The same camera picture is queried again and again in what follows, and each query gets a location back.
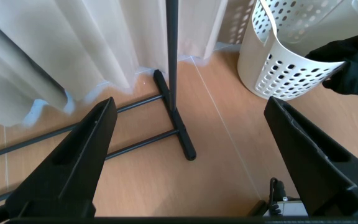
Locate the white laundry basket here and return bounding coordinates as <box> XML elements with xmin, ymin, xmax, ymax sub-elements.
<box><xmin>237</xmin><ymin>0</ymin><xmax>358</xmax><ymax>101</ymax></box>

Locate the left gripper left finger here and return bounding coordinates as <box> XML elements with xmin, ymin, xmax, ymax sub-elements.
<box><xmin>4</xmin><ymin>96</ymin><xmax>118</xmax><ymax>219</ymax></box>

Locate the black clothes rack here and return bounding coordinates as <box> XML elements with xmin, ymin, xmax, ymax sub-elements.
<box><xmin>0</xmin><ymin>0</ymin><xmax>197</xmax><ymax>214</ymax></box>

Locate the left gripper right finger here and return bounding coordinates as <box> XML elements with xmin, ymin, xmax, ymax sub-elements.
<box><xmin>264</xmin><ymin>95</ymin><xmax>358</xmax><ymax>217</ymax></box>

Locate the black garment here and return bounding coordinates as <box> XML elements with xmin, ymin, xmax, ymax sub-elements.
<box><xmin>305</xmin><ymin>29</ymin><xmax>358</xmax><ymax>96</ymax></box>

